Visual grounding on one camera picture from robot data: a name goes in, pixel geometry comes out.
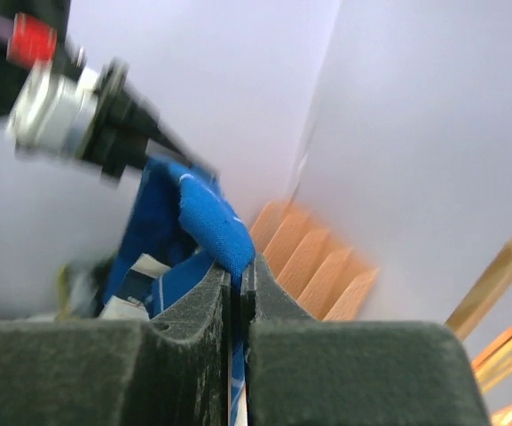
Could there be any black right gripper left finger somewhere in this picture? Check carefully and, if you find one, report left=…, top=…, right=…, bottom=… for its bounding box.
left=0, top=267, right=230, bottom=425

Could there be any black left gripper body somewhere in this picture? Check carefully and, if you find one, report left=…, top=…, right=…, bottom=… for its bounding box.
left=77, top=59, right=218, bottom=181

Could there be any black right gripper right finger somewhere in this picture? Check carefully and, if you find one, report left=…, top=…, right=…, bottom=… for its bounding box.
left=240, top=256, right=490, bottom=425

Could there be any blue plaid shirt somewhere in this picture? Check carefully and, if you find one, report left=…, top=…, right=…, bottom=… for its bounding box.
left=100, top=156, right=256, bottom=425

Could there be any wooden hanger stand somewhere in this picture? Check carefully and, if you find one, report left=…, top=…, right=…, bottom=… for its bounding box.
left=445, top=237, right=512, bottom=341

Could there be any pink plastic file organizer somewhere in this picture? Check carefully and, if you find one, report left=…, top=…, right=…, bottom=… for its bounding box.
left=250, top=201, right=378, bottom=321

